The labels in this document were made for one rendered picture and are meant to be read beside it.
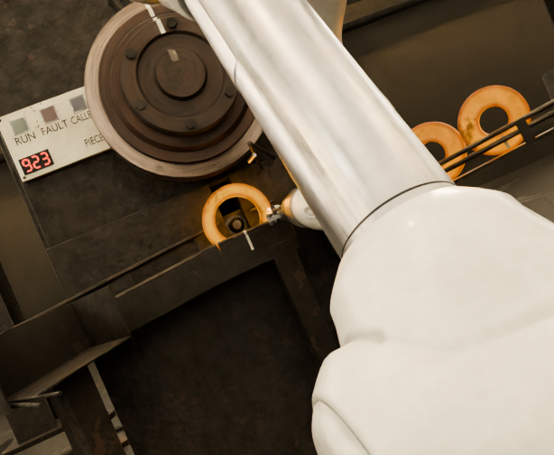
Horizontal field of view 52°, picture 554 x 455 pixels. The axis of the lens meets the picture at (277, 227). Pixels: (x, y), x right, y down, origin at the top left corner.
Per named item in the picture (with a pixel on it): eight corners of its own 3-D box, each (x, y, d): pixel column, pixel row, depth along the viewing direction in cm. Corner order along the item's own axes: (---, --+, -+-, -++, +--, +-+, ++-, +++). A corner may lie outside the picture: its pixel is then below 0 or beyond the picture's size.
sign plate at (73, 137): (24, 183, 151) (-3, 120, 151) (118, 146, 155) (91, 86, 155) (22, 181, 149) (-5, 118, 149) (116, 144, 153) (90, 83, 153)
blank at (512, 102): (446, 109, 134) (444, 109, 131) (509, 71, 127) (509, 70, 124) (479, 167, 133) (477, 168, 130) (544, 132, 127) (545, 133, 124)
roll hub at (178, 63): (150, 153, 138) (104, 46, 137) (255, 112, 142) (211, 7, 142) (148, 149, 132) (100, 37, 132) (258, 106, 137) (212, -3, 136)
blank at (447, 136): (389, 142, 141) (386, 143, 138) (447, 108, 134) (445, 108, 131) (420, 197, 140) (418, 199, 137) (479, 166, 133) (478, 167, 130)
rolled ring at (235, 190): (256, 171, 147) (255, 173, 151) (189, 199, 145) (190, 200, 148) (284, 237, 148) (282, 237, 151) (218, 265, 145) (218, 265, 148)
